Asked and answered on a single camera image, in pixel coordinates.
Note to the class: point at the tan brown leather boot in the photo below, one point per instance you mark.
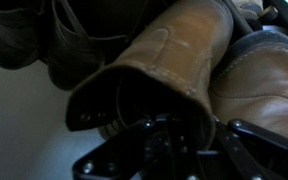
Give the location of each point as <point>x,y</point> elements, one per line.
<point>170,56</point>

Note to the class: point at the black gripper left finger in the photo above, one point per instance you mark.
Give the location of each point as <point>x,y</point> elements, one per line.
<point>117,150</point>

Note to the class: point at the dark leather boot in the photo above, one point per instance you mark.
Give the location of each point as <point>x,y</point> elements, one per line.
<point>10,36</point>
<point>70,60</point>

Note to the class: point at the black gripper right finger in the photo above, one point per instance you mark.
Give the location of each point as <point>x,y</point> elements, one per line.
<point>267,146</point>

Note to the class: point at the brown boot with navy collar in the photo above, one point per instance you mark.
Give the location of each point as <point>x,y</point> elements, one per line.
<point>267,90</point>

